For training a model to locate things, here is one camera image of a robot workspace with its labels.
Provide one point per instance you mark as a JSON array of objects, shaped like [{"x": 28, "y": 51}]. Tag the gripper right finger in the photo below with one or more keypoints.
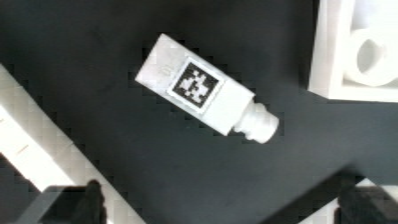
[{"x": 367, "y": 207}]

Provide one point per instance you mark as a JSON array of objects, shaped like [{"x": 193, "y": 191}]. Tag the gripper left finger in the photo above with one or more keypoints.
[{"x": 67, "y": 205}]

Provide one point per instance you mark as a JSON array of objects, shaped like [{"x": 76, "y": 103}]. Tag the white leg with tag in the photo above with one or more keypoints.
[{"x": 204, "y": 91}]

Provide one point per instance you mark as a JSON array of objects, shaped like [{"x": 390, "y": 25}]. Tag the white square tabletop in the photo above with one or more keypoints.
[{"x": 355, "y": 65}]

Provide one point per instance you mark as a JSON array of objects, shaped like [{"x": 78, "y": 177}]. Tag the white U-shaped fence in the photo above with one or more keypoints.
[{"x": 44, "y": 153}]

